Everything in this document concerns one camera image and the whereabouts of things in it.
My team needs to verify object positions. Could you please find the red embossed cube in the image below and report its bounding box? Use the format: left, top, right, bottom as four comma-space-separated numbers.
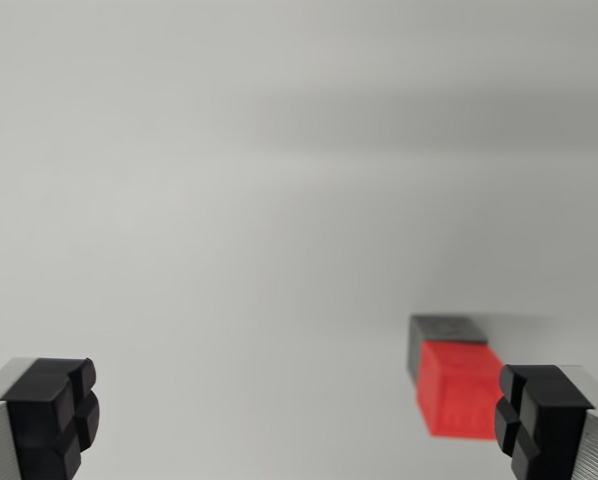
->
414, 340, 506, 440

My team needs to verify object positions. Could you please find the grey embossed cube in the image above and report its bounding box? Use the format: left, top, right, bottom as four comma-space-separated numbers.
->
408, 314, 489, 387

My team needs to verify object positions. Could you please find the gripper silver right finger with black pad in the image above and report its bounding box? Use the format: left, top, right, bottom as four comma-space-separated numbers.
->
493, 363, 598, 480

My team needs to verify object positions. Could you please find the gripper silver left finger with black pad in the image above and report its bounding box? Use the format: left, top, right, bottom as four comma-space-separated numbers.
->
0, 356, 101, 480

